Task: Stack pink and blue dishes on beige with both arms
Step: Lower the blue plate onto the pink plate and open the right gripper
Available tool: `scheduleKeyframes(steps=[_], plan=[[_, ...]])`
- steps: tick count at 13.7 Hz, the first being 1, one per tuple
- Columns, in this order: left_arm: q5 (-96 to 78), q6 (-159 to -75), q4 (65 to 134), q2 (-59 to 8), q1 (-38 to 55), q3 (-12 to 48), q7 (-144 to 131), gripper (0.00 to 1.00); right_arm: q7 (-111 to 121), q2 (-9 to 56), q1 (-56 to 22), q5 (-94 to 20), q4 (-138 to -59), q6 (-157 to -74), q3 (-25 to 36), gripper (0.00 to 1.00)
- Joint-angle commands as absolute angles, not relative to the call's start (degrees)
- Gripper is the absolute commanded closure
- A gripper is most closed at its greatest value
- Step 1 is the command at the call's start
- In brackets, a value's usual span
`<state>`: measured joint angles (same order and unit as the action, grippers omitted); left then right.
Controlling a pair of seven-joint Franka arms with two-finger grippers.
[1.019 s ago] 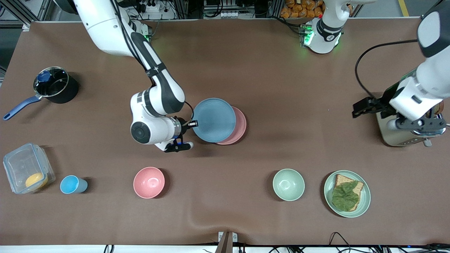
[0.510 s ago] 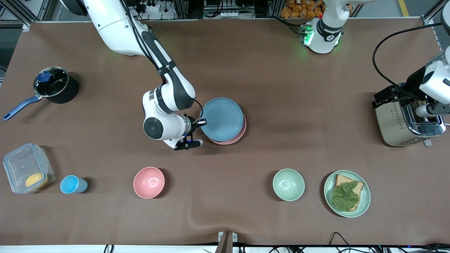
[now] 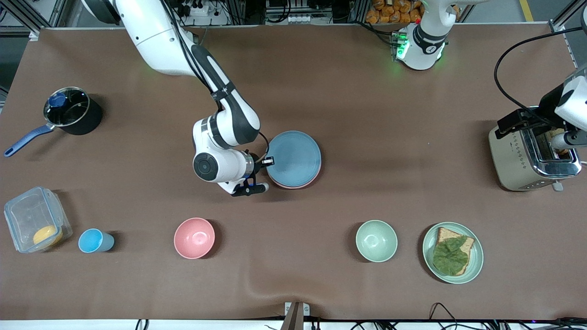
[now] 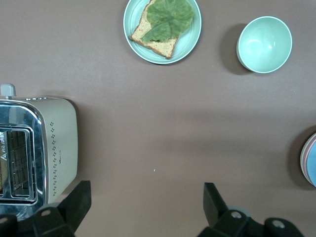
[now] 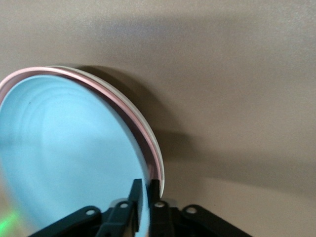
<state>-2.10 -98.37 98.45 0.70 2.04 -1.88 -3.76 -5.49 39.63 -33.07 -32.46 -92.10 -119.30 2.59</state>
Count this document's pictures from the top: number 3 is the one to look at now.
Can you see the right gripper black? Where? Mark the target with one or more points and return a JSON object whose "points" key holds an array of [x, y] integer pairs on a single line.
{"points": [[257, 166]]}

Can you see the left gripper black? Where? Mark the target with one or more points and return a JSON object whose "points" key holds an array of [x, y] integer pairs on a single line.
{"points": [[548, 104]]}

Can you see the blue plate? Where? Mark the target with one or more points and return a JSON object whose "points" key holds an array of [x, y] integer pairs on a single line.
{"points": [[293, 158]]}

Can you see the pink plate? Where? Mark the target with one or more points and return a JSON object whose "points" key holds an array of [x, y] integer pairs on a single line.
{"points": [[296, 186]]}

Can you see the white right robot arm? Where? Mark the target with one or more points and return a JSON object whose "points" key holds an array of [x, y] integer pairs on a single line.
{"points": [[156, 41]]}

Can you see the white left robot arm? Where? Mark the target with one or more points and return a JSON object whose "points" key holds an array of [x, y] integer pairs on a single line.
{"points": [[426, 46]]}

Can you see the beige and chrome toaster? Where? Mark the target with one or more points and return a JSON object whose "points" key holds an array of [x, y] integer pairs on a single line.
{"points": [[513, 165]]}

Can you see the pink bowl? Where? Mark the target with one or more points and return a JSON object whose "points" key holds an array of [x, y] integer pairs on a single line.
{"points": [[194, 238]]}

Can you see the brown bread slice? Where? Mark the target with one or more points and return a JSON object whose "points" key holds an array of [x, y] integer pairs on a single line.
{"points": [[447, 234]]}

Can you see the green bowl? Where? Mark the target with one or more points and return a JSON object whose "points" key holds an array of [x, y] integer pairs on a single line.
{"points": [[376, 241]]}

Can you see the green plate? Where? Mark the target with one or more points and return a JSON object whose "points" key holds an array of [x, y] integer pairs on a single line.
{"points": [[477, 261]]}

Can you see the green lettuce leaf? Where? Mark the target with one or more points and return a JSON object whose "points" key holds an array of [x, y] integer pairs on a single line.
{"points": [[449, 259]]}

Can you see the white power strip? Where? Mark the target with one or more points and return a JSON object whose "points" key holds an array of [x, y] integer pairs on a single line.
{"points": [[202, 11]]}

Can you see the orange snack bags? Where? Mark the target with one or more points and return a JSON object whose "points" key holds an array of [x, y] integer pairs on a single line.
{"points": [[390, 11]]}

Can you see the blue cup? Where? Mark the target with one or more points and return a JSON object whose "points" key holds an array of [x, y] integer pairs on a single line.
{"points": [[94, 241]]}

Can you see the orange round fruit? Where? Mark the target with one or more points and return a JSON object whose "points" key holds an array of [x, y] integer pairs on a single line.
{"points": [[47, 235]]}

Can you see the clear plastic container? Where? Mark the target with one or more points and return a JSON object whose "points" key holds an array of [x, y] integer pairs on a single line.
{"points": [[27, 215]]}

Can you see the metal table edge bracket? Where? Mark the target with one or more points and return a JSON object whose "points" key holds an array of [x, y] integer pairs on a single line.
{"points": [[296, 314]]}

